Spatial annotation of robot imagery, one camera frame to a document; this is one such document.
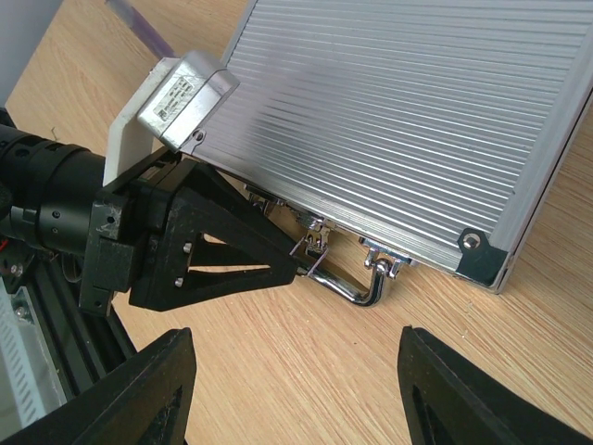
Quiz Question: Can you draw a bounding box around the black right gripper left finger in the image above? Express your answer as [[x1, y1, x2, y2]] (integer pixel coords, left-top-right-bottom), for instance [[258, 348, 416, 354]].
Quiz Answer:
[[2, 327, 196, 444]]

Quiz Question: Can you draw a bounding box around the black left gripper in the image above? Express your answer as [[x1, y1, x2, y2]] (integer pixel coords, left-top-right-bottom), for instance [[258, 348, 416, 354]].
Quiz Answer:
[[79, 147, 297, 317]]

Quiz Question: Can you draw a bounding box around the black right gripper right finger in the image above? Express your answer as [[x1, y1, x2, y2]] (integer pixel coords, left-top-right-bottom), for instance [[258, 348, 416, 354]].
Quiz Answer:
[[397, 326, 592, 444]]

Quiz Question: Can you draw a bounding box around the aluminium poker case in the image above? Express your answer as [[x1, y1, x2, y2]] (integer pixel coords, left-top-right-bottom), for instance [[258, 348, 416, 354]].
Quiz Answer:
[[188, 1, 592, 293]]

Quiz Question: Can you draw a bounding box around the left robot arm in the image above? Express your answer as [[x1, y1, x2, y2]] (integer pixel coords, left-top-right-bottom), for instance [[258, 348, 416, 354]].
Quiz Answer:
[[1, 115, 297, 316]]

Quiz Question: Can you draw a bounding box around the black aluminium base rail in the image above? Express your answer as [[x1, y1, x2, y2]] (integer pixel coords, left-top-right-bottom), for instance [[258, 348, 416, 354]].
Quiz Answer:
[[1, 252, 136, 402]]

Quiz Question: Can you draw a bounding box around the light blue cable duct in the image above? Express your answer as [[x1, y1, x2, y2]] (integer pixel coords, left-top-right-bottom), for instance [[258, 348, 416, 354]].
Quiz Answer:
[[1, 286, 67, 439]]

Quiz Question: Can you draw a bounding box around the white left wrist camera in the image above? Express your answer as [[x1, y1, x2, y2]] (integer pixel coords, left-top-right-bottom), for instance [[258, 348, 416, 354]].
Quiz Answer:
[[103, 50, 240, 185]]

